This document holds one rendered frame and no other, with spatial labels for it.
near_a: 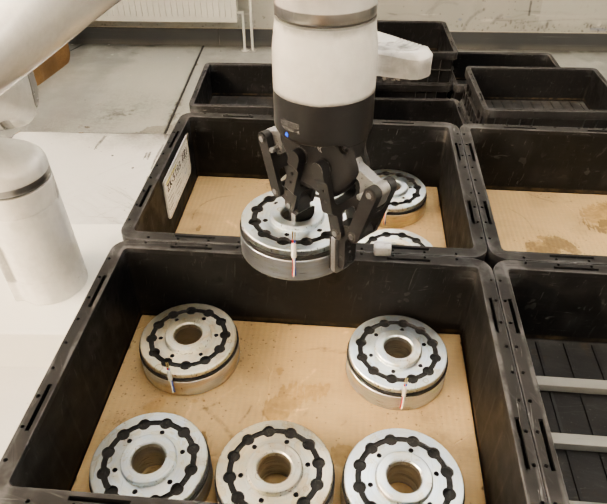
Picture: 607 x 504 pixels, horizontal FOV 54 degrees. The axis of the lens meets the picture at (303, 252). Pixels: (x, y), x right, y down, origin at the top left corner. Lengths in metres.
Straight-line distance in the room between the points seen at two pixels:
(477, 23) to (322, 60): 3.40
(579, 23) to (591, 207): 3.05
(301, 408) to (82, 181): 0.76
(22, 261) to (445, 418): 0.54
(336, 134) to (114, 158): 0.90
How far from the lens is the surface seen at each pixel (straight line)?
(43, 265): 0.83
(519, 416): 0.52
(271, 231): 0.52
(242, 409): 0.62
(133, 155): 1.29
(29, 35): 0.31
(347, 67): 0.41
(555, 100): 2.11
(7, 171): 0.76
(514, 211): 0.91
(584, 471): 0.64
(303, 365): 0.65
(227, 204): 0.88
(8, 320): 0.87
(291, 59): 0.42
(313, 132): 0.43
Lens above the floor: 1.33
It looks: 40 degrees down
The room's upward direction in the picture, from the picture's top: straight up
